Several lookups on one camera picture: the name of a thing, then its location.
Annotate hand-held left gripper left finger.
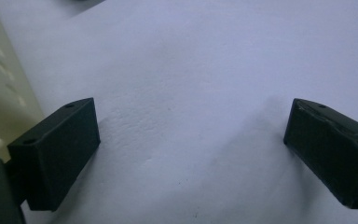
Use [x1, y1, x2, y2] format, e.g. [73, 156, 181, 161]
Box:
[7, 97, 102, 213]

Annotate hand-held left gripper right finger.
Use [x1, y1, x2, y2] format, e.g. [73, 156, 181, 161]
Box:
[283, 98, 358, 210]

